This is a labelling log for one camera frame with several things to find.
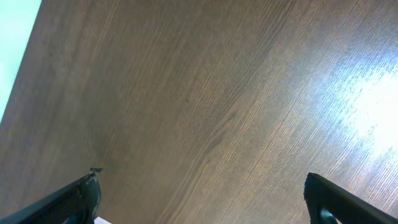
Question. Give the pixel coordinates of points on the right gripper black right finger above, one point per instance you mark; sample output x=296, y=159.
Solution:
x=329, y=203

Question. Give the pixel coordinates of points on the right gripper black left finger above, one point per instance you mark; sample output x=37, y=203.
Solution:
x=76, y=203

